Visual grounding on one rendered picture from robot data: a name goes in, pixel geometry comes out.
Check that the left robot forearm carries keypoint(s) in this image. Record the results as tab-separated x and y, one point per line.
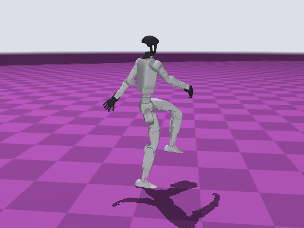
123	88

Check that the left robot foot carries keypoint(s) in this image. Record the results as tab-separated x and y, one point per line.
172	149

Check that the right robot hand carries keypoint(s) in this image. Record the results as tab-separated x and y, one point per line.
190	91

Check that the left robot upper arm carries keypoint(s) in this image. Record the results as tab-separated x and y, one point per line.
133	73

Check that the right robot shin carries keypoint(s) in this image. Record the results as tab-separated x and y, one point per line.
148	160

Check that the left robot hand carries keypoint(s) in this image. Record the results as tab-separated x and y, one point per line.
110	103

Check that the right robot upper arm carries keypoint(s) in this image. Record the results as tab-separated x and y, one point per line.
157	66

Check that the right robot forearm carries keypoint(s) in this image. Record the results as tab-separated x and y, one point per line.
176	83

